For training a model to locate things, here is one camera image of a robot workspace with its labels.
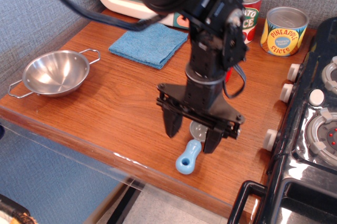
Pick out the pineapple slices can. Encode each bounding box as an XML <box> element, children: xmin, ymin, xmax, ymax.
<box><xmin>260</xmin><ymin>6</ymin><xmax>309</xmax><ymax>57</ymax></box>

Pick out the black toy stove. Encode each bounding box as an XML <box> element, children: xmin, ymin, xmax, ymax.
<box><xmin>228</xmin><ymin>17</ymin><xmax>336</xmax><ymax>223</ymax></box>

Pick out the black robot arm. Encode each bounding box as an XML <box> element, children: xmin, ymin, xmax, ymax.
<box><xmin>142</xmin><ymin>0</ymin><xmax>247</xmax><ymax>154</ymax></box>

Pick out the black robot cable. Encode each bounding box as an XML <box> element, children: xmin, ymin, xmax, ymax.
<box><xmin>42</xmin><ymin>0</ymin><xmax>165</xmax><ymax>32</ymax></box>

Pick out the blue scoop with grey bowl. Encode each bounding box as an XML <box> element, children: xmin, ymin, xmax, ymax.
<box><xmin>175</xmin><ymin>121</ymin><xmax>209</xmax><ymax>175</ymax></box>

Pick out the blue folded cloth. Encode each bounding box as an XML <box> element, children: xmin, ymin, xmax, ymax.
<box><xmin>108</xmin><ymin>23</ymin><xmax>188</xmax><ymax>69</ymax></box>

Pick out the steel bowl with handles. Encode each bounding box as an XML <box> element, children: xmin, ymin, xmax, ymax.
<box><xmin>8</xmin><ymin>48</ymin><xmax>101</xmax><ymax>99</ymax></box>

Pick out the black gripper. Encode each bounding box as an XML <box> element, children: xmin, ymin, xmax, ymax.
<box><xmin>157</xmin><ymin>63</ymin><xmax>245</xmax><ymax>154</ymax></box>

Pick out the red white toy cheese wedge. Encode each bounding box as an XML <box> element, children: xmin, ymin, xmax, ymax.
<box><xmin>225</xmin><ymin>67</ymin><xmax>233</xmax><ymax>83</ymax></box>

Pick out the tomato sauce can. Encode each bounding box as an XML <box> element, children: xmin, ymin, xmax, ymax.
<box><xmin>243</xmin><ymin>0</ymin><xmax>262</xmax><ymax>44</ymax></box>

